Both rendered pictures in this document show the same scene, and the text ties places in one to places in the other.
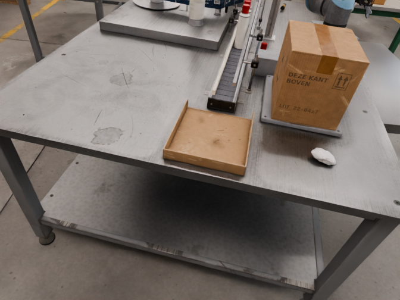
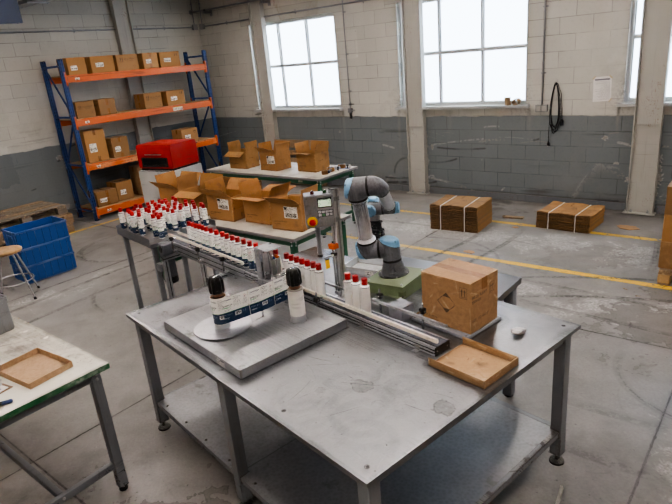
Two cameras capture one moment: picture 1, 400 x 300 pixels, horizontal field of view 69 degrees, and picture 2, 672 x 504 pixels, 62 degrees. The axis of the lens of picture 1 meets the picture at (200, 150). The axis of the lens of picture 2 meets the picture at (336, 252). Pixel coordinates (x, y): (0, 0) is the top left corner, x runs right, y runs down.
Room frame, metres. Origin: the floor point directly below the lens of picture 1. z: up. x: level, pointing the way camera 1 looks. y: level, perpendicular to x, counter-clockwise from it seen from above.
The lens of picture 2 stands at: (-0.27, 1.99, 2.20)
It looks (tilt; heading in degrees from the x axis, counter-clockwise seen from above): 19 degrees down; 312
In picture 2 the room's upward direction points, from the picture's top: 5 degrees counter-clockwise
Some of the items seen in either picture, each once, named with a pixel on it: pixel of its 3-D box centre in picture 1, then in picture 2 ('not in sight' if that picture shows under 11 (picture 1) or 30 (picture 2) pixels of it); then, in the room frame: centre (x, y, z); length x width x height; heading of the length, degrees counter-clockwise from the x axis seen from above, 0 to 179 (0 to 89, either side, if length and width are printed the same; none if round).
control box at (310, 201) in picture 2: not in sight; (319, 209); (1.87, -0.28, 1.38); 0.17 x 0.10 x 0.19; 47
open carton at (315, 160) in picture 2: not in sight; (310, 156); (4.87, -3.41, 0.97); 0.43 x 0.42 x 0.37; 88
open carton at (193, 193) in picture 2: not in sight; (199, 195); (4.54, -1.34, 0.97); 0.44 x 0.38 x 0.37; 96
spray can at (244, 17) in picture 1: (242, 27); (365, 296); (1.46, -0.14, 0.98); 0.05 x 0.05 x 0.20
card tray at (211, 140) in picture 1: (212, 133); (472, 361); (0.79, -0.04, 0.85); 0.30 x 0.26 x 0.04; 172
